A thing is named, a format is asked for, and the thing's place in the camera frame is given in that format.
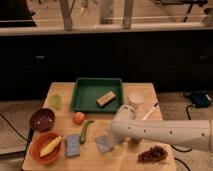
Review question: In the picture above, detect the green plastic tray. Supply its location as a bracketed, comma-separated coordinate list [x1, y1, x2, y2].
[70, 78, 124, 114]

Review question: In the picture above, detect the black cable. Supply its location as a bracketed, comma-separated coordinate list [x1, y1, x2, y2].
[170, 103, 201, 154]
[0, 112, 36, 145]

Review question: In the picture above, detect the white handled spatula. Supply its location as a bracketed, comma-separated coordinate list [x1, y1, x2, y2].
[142, 103, 158, 120]

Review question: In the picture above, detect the dark blue floor device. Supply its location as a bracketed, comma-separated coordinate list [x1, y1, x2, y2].
[186, 91, 212, 108]

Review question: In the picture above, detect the tan wooden block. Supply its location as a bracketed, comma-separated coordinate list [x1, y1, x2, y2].
[96, 91, 116, 107]

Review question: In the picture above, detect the brown grape bunch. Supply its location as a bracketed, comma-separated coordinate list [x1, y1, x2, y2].
[138, 146, 168, 163]

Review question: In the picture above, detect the purple bowl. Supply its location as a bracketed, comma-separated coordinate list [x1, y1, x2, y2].
[29, 108, 55, 132]

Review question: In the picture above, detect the white cup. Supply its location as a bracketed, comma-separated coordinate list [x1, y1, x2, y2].
[128, 91, 144, 108]

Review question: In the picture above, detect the green cucumber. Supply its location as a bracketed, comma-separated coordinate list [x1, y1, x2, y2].
[79, 120, 94, 144]

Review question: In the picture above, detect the blue grey towel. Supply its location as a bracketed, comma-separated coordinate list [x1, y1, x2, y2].
[96, 135, 111, 155]

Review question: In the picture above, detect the light green cup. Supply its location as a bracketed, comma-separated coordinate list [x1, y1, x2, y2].
[49, 95, 62, 110]

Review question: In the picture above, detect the black cable right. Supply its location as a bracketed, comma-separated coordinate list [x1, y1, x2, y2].
[170, 103, 201, 154]

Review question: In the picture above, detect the blue sponge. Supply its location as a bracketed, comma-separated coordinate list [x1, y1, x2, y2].
[65, 134, 80, 157]

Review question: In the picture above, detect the black cable left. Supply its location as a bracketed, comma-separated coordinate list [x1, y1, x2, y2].
[0, 112, 36, 145]

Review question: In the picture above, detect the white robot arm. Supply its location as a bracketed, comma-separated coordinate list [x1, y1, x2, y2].
[109, 105, 213, 153]

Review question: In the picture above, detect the orange bowl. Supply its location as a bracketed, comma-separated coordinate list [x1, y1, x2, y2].
[29, 132, 63, 165]

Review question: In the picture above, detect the metal cup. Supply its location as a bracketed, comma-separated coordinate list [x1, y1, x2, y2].
[131, 138, 141, 144]

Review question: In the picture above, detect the orange tomato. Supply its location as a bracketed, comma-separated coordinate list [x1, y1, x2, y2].
[73, 112, 85, 125]

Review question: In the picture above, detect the yellow corn cob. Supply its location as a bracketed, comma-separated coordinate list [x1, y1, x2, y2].
[40, 136, 62, 157]

